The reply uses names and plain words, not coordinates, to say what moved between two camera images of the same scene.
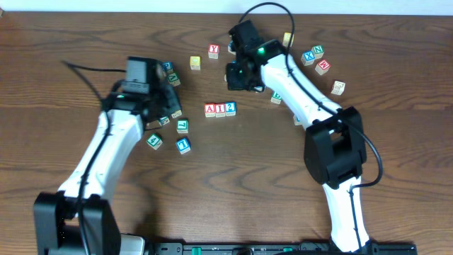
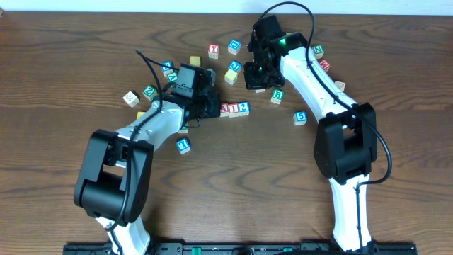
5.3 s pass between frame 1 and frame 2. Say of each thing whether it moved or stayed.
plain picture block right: stayed
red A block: moved
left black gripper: moved
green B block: stayed
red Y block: stayed
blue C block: stayed
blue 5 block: stayed
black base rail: stayed
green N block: stayed
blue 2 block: moved
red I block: moved
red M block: stayed
